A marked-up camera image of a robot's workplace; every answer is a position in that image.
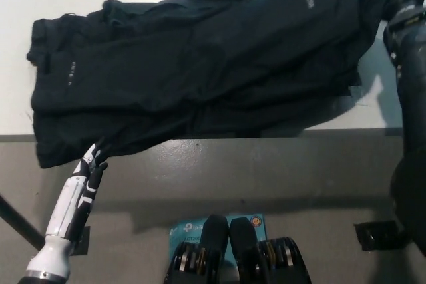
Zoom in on robot left black body block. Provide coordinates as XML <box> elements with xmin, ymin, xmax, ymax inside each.
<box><xmin>164</xmin><ymin>215</ymin><xmax>230</xmax><ymax>284</ymax></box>

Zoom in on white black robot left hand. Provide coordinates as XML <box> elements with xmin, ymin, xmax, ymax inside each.
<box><xmin>45</xmin><ymin>143</ymin><xmax>109</xmax><ymax>242</ymax></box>

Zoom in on black jacket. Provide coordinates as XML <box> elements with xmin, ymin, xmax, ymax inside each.
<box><xmin>25</xmin><ymin>0</ymin><xmax>413</xmax><ymax>170</ymax></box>

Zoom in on teal tp-link cardboard box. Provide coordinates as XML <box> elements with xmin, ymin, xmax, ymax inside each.
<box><xmin>168</xmin><ymin>213</ymin><xmax>267</xmax><ymax>262</ymax></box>

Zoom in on black table leg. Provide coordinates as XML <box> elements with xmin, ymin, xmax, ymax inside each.
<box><xmin>0</xmin><ymin>192</ymin><xmax>47</xmax><ymax>251</ymax></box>

